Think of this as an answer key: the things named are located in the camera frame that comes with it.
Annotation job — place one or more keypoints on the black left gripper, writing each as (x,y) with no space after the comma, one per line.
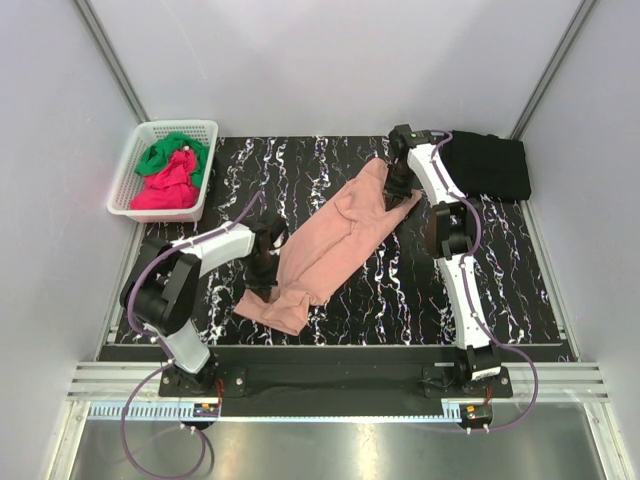
(262,286)

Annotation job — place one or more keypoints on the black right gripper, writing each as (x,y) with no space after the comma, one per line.
(393,195)

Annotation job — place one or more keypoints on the pink printed t-shirt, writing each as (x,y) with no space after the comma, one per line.
(327,249)

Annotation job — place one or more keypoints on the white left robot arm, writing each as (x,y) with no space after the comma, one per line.
(160,292)

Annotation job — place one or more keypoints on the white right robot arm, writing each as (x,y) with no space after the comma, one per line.
(453,235)

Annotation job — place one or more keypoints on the black folded t-shirt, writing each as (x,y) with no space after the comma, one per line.
(487,165)

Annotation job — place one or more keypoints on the left small electronics module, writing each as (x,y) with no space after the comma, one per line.
(208,409)

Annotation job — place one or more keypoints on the small electronics module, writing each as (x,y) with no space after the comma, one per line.
(476,416)
(208,409)

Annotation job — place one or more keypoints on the red crumpled t-shirt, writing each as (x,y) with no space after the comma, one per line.
(172,187)

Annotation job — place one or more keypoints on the green crumpled t-shirt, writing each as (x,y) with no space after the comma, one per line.
(156,157)

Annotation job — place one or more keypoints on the white plastic basket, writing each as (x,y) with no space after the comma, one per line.
(128,183)

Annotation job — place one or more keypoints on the right small electronics module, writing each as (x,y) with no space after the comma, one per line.
(476,416)

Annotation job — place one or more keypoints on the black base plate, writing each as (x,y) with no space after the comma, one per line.
(337,390)

